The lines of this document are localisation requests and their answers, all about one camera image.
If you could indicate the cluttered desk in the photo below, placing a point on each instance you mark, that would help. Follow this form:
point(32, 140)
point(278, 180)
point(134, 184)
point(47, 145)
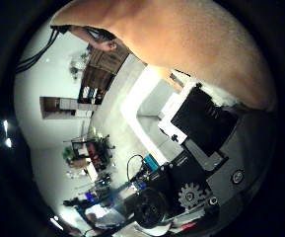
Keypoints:
point(87, 154)

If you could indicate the grey wall cabinet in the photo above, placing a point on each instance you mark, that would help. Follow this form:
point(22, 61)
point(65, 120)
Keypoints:
point(61, 107)

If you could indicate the teal box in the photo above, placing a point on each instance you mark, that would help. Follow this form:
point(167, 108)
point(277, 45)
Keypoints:
point(151, 162)

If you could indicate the orange plush bear toy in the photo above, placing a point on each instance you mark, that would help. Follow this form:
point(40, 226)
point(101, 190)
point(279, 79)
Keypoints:
point(194, 42)

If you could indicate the dark bookshelf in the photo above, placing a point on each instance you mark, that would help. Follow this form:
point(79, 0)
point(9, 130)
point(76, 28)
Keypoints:
point(94, 87)

